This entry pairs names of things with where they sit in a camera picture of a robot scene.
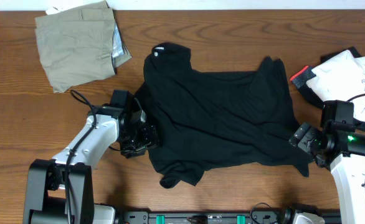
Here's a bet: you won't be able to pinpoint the black t-shirt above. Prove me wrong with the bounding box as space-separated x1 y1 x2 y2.
136 42 311 189

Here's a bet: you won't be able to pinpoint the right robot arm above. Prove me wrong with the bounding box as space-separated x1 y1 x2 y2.
289 120 365 223

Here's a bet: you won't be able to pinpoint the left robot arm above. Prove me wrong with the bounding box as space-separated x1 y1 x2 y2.
23 106 159 223

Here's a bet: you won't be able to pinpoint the black white printed garment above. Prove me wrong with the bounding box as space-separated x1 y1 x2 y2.
290 47 365 131

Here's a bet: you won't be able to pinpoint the folded khaki shorts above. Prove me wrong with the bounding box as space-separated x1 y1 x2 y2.
35 1 131 93

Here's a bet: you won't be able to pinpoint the left black cable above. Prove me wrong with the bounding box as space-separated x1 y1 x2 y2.
64 89 100 224

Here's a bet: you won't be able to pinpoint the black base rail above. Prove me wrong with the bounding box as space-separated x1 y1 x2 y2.
92 202 342 224

